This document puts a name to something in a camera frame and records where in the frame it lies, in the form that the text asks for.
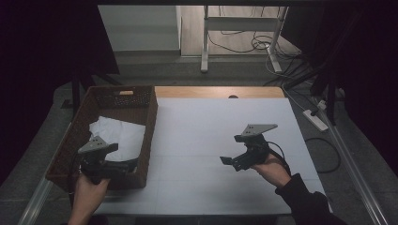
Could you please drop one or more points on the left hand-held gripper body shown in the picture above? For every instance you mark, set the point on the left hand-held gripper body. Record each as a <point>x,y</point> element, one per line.
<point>94,156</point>

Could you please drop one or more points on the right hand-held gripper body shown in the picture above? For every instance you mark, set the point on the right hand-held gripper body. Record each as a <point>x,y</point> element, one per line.
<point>255,146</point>

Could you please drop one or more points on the white garment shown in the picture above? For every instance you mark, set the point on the white garment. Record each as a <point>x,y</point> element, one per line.
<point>125,134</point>

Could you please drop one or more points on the brown wicker basket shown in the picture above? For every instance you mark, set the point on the brown wicker basket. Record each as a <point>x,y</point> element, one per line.
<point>147,125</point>

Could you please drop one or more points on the person's right hand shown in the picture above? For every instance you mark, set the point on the person's right hand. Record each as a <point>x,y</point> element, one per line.
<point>273,170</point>

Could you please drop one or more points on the person's left hand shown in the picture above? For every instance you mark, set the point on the person's left hand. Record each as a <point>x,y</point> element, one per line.
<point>89,193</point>

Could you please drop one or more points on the white table mat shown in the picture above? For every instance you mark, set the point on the white table mat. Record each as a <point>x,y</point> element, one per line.
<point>200,125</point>

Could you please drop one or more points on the white power strip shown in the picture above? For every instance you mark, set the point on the white power strip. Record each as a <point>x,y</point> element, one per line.
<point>315,120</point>

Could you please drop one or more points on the black tripod stand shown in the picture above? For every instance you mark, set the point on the black tripod stand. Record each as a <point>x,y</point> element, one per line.
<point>75,90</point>
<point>330,93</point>

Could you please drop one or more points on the black curtain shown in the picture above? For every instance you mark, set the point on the black curtain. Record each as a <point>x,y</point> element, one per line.
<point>372,62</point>
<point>47,47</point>

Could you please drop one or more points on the aluminium rail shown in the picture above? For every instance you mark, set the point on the aluminium rail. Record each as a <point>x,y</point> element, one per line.
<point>34,200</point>
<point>359,181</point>

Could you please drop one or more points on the white metal desk frame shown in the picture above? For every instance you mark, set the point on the white metal desk frame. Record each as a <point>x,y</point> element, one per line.
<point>241,23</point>

